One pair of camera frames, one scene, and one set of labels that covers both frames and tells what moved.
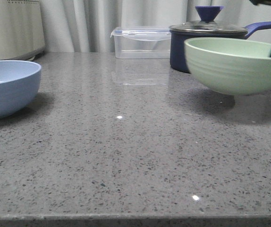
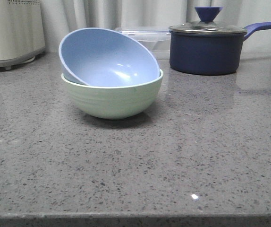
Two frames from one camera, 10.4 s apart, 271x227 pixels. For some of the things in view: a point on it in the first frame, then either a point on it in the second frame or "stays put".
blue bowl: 10,87 to 103,57
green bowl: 234,66 to 113,102
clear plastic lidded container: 142,42 stays put
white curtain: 86,26 stays put
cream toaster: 13,30 stays put
